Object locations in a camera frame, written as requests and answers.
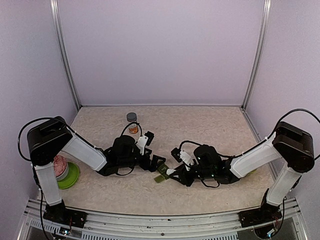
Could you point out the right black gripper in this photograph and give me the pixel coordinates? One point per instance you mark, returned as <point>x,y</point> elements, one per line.
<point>183,175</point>

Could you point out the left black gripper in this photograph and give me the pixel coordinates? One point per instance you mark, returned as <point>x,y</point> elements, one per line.
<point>146,166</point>

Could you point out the green weekly pill organizer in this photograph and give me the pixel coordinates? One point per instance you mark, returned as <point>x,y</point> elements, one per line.
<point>163,176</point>

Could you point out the small white pill bottle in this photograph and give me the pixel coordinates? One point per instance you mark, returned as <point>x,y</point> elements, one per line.
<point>170,171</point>

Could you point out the orange pill bottle grey cap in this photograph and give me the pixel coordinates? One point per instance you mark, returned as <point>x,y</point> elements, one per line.
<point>132,121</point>

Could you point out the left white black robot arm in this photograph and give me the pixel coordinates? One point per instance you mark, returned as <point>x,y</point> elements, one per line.
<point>41,140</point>

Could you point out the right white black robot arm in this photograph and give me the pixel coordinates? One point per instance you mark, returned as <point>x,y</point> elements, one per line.
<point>285,142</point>

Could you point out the green bowl right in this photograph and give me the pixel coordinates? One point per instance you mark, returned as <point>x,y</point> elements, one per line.
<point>253,171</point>

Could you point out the green plate left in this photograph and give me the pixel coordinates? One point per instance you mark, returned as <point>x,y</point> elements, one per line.
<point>69,177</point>

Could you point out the red patterned round tin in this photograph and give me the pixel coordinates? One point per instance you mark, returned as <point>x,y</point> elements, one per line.
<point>61,168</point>

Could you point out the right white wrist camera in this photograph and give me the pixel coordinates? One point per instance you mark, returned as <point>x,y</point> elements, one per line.
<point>182,157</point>

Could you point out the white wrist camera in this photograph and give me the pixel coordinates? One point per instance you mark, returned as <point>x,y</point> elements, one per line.
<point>182,157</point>
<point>143,141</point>

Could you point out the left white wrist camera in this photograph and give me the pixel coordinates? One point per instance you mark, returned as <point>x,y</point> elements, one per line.
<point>143,141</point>

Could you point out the front aluminium rail base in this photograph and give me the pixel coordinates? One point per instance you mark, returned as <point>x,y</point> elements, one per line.
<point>212,226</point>

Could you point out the right aluminium frame post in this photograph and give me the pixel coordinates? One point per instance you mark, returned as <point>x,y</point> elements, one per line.
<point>258,53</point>

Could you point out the aluminium frame post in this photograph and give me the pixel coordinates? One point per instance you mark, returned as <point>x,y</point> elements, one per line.
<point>63,52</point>
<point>258,53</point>

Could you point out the left aluminium frame post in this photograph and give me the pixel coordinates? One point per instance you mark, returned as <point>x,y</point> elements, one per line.
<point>63,52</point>

